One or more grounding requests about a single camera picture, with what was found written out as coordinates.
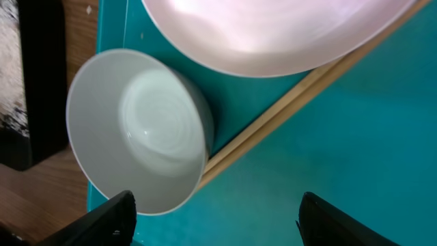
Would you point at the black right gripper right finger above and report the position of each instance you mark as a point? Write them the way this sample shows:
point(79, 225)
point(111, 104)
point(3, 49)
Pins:
point(321, 223)

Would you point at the white round plate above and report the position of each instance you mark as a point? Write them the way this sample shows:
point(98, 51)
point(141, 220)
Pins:
point(270, 38)

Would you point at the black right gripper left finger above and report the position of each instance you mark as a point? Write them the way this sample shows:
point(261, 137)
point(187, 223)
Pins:
point(112, 223)

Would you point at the white rice pile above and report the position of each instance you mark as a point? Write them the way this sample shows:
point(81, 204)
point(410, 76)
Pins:
point(13, 103)

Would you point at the grey bowl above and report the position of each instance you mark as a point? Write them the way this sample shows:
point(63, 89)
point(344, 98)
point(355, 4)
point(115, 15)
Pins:
point(136, 124)

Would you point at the black plastic tray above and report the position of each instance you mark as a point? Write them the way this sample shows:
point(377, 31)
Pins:
point(42, 29)

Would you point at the wooden chopstick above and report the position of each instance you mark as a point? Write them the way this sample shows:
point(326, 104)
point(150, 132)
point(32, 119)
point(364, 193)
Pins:
point(280, 119)
point(273, 112)

